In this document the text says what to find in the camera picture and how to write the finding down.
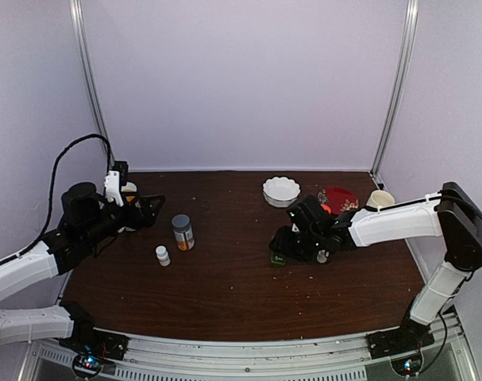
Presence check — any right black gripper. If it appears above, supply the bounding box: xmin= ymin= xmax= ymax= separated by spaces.
xmin=270 ymin=225 xmax=323 ymax=261

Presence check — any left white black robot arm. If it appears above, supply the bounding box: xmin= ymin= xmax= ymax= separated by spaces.
xmin=0 ymin=183 xmax=166 ymax=352

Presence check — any green weekly pill organizer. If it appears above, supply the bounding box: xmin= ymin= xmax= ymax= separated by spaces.
xmin=270 ymin=252 xmax=287 ymax=267

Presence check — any red floral plate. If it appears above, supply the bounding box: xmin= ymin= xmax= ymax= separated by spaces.
xmin=317 ymin=187 xmax=359 ymax=215

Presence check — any aluminium frame post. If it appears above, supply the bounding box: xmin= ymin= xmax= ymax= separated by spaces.
xmin=370 ymin=0 xmax=419 ymax=183
xmin=69 ymin=0 xmax=109 ymax=140

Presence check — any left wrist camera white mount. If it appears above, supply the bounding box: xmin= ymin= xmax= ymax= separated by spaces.
xmin=103 ymin=160 xmax=129 ymax=206

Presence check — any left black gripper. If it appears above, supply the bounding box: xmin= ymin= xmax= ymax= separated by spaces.
xmin=81 ymin=190 xmax=165 ymax=248

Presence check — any left aluminium frame post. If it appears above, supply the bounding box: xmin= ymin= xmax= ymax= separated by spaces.
xmin=69 ymin=0 xmax=109 ymax=140

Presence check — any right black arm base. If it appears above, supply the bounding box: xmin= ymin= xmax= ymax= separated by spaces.
xmin=366 ymin=323 xmax=435 ymax=378

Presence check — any right aluminium frame post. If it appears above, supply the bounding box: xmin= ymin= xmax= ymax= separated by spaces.
xmin=370 ymin=0 xmax=419 ymax=183

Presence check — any cream ceramic mug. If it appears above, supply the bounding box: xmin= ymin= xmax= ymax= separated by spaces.
xmin=365 ymin=190 xmax=395 ymax=210

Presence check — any grey lid pill bottle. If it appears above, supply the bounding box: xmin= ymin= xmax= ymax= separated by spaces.
xmin=172 ymin=214 xmax=195 ymax=251

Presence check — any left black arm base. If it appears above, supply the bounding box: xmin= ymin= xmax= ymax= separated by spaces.
xmin=58 ymin=302 xmax=129 ymax=380

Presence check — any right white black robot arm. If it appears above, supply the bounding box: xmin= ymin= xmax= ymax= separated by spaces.
xmin=269 ymin=182 xmax=482 ymax=351

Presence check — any front aluminium rail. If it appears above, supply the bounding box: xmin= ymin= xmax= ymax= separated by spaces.
xmin=25 ymin=313 xmax=476 ymax=381

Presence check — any paper cup with orange contents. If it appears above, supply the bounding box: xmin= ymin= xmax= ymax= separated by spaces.
xmin=121 ymin=182 xmax=140 ymax=205

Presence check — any white fluted ceramic bowl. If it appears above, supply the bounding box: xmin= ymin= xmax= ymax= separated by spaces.
xmin=262 ymin=176 xmax=301 ymax=208

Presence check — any small white pill bottle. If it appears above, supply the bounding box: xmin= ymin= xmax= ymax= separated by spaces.
xmin=155 ymin=245 xmax=171 ymax=267

